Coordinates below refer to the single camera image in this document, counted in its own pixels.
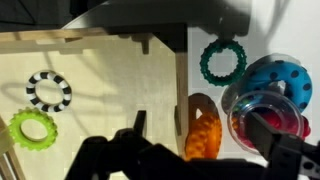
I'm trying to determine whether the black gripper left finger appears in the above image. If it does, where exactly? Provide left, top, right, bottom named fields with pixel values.
left=132, top=109, right=148, bottom=138

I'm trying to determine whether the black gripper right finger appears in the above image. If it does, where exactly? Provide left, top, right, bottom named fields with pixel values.
left=247, top=111, right=303, bottom=162

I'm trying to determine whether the dark green knobbly ring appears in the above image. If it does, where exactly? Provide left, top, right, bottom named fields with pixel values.
left=199, top=38, right=248, bottom=88

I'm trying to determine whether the wooden slatted tray box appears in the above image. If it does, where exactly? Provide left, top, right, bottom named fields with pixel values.
left=0, top=27, right=190, bottom=180

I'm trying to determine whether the red ring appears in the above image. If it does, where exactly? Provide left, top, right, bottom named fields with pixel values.
left=233, top=105, right=312, bottom=150

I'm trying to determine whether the clear plastic ring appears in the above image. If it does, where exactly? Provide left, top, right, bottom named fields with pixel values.
left=220, top=83, right=305, bottom=155

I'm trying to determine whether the orange knobbly ring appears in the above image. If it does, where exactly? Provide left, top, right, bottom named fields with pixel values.
left=184, top=92, right=224, bottom=161

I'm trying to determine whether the blue ring with dark dots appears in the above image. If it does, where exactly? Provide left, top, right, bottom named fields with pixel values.
left=244, top=59, right=314, bottom=113

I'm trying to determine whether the black and white striped ring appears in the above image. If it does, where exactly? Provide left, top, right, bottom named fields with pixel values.
left=25, top=70, right=73, bottom=113

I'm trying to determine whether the light green knobbly ring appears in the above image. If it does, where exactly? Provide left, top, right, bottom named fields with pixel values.
left=7, top=107, right=59, bottom=152

